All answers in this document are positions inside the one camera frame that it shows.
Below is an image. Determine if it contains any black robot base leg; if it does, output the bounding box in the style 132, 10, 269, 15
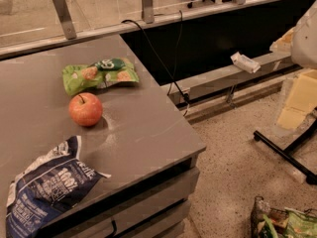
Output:
254, 119, 317, 185

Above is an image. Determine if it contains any metal railing bracket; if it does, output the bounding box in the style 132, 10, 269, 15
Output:
142, 0, 155, 24
53, 0, 76, 40

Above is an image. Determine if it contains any metal railing bracket middle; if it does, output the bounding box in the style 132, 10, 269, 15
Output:
142, 0, 155, 24

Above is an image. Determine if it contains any red apple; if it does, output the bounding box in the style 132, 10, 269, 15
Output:
68, 92, 103, 127

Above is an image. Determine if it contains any grey drawer cabinet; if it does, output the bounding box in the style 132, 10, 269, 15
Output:
36, 157, 199, 238

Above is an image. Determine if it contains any metal railing bracket left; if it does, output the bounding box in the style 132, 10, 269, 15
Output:
53, 0, 76, 40

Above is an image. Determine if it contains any green chip bag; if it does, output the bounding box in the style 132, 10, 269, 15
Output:
62, 58, 139, 96

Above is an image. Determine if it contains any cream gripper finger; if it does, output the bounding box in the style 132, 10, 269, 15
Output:
276, 69, 317, 130

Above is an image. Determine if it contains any blue chip bag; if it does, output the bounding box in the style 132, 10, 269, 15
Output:
6, 136, 109, 238

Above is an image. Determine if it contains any wire basket with snacks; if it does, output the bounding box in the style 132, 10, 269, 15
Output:
251, 196, 317, 238

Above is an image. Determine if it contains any white small box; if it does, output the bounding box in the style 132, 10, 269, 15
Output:
231, 52, 261, 73

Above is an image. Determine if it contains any black cable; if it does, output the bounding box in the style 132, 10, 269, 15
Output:
121, 9, 191, 105

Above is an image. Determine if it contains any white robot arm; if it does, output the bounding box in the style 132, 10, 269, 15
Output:
269, 1, 317, 130

